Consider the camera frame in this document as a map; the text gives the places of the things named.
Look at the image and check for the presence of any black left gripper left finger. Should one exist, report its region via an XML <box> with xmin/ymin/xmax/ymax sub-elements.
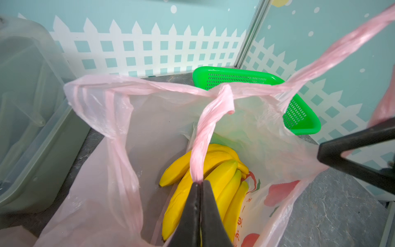
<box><xmin>168</xmin><ymin>183</ymin><xmax>201</xmax><ymax>247</ymax></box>

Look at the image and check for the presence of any pink plastic bag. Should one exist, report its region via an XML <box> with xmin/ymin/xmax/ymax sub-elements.
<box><xmin>0</xmin><ymin>226</ymin><xmax>38</xmax><ymax>247</ymax></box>
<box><xmin>36</xmin><ymin>6</ymin><xmax>395</xmax><ymax>247</ymax></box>

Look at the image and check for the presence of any yellow banana bunch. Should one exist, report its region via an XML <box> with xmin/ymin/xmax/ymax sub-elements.
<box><xmin>158</xmin><ymin>143</ymin><xmax>250</xmax><ymax>243</ymax></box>

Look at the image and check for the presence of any clear lidded storage box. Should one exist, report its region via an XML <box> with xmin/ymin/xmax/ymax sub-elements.
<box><xmin>1</xmin><ymin>15</ymin><xmax>89</xmax><ymax>215</ymax></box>

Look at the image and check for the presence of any green plastic basket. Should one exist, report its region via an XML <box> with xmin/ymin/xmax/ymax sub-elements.
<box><xmin>192</xmin><ymin>66</ymin><xmax>321</xmax><ymax>135</ymax></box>

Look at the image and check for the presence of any pink plastic bag back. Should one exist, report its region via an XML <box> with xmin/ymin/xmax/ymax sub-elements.
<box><xmin>36</xmin><ymin>6</ymin><xmax>395</xmax><ymax>247</ymax></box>

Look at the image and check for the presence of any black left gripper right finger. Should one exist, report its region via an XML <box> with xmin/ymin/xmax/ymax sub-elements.
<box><xmin>201</xmin><ymin>180</ymin><xmax>233</xmax><ymax>247</ymax></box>

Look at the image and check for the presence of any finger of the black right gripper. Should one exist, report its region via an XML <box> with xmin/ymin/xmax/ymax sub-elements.
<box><xmin>317</xmin><ymin>118</ymin><xmax>395</xmax><ymax>194</ymax></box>

